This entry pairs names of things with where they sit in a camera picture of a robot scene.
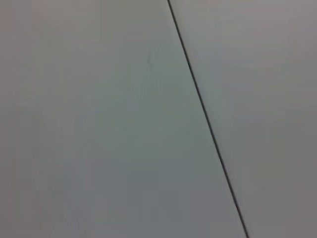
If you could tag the thin black wall strip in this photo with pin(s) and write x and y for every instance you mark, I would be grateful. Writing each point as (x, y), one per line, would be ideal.
(207, 119)

